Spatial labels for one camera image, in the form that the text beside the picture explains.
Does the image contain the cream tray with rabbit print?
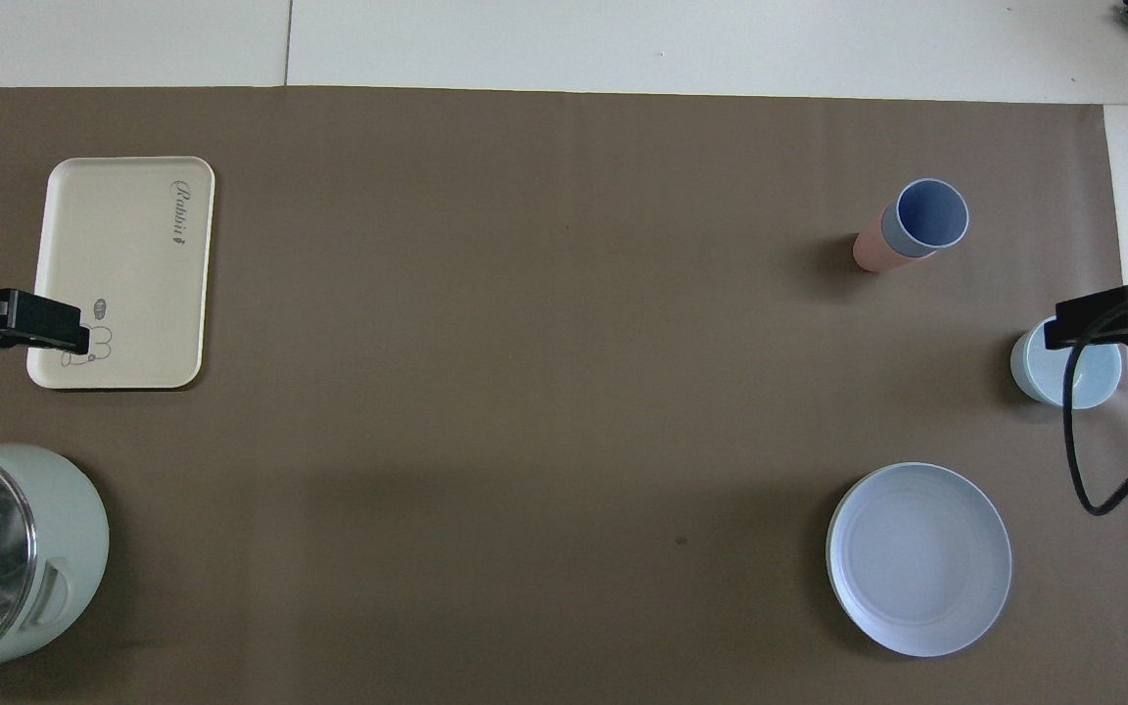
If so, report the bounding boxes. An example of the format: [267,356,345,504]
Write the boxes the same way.
[26,156,216,391]

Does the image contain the pink plastic cup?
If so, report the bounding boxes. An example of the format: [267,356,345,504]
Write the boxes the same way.
[853,223,937,274]

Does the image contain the brown paper table mat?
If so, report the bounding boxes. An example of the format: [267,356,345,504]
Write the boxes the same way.
[0,86,1128,705]

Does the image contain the blue plastic cup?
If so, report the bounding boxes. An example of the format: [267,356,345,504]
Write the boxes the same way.
[880,178,970,259]

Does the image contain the pale blue plate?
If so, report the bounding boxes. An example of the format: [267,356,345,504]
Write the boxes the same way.
[825,462,1013,658]

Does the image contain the pale green electric pot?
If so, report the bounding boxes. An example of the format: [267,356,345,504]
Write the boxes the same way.
[0,444,111,686]

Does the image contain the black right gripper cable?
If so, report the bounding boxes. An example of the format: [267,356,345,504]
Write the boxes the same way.
[1061,289,1128,517]

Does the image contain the light blue bowl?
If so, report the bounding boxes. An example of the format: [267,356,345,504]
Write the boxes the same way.
[1010,316,1123,409]

